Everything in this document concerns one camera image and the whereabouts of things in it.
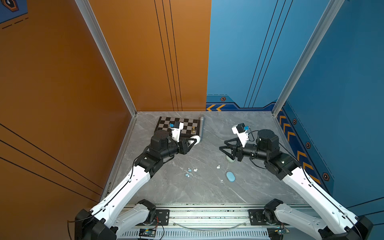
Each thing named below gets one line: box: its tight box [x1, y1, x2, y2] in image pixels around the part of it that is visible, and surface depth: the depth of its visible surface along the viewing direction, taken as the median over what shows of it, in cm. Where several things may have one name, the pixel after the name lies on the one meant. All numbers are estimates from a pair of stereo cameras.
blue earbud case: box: [225, 171, 236, 183], surface depth 87 cm
